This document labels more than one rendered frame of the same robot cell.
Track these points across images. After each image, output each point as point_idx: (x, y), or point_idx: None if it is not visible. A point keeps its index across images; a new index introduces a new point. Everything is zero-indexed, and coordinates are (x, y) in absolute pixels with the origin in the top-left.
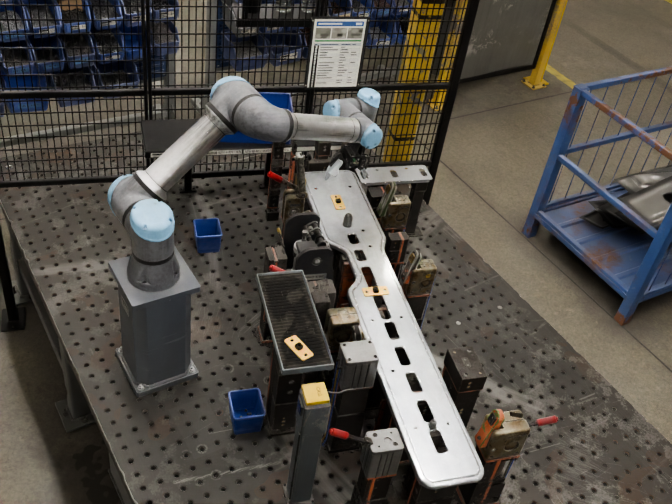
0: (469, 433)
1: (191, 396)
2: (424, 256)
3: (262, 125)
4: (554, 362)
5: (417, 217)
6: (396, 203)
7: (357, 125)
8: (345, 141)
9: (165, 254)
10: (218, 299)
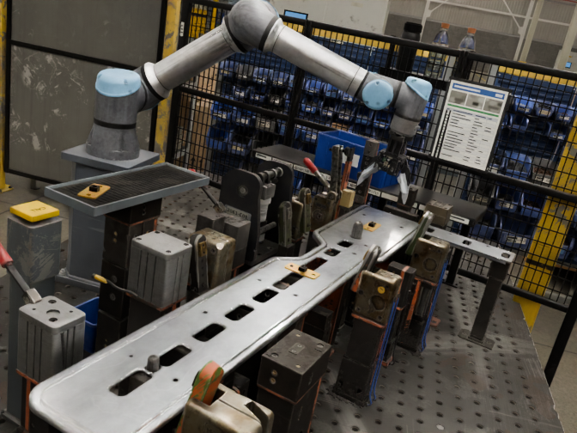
0: None
1: None
2: (472, 362)
3: (240, 15)
4: None
5: (488, 318)
6: (427, 240)
7: (361, 72)
8: (343, 88)
9: (110, 117)
10: None
